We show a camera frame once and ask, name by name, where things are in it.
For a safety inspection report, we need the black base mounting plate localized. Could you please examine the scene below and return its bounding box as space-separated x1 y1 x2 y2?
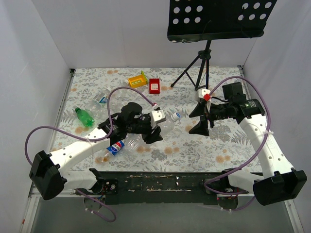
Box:
75 169 250 206

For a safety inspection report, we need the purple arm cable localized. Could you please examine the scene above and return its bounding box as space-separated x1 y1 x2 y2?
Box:
203 75 272 212
24 86 160 223

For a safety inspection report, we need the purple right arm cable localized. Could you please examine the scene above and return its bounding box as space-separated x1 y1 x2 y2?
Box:
203 75 272 212

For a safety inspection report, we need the aluminium frame rail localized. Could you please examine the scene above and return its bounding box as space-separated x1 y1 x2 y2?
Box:
19 68 76 233

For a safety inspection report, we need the clear bottle blue cap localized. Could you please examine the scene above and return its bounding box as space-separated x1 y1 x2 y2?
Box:
104 134 141 159

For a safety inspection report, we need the green plastic bottle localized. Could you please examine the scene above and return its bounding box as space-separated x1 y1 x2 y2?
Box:
75 107 95 128

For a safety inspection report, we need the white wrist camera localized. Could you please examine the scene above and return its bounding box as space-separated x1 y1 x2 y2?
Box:
149 103 166 129
195 88 211 102

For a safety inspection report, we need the white blue bottle cap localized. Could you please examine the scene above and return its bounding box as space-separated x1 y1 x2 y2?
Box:
171 112 181 122

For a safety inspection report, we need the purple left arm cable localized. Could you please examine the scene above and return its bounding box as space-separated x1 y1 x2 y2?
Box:
24 86 160 223

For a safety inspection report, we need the green plastic bin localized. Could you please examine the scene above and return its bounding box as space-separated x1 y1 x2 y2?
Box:
140 71 148 83

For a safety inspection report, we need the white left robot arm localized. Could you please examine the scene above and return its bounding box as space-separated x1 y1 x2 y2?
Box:
30 102 167 200

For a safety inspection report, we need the clear bottle green-blue label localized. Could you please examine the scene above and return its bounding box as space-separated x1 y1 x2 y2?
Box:
92 87 111 105

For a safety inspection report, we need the large clear bottle white cap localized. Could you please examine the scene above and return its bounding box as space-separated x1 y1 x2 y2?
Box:
110 80 129 112

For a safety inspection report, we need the black music stand tripod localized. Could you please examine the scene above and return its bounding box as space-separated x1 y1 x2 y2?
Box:
167 0 276 90

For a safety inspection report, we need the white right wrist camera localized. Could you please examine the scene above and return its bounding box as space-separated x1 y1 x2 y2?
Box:
195 88 211 102

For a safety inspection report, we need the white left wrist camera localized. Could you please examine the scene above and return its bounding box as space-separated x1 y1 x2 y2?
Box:
149 103 166 129

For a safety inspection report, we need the red plastic bin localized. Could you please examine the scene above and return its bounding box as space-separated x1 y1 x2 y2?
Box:
149 78 160 95

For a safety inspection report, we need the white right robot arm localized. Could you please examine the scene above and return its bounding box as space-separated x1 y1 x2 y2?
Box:
189 82 307 206

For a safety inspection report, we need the large clear crumpled bottle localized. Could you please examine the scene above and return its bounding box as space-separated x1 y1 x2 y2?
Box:
85 101 122 121

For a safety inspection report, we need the yellow plastic bin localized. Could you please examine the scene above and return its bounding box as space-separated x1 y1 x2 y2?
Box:
128 74 148 88

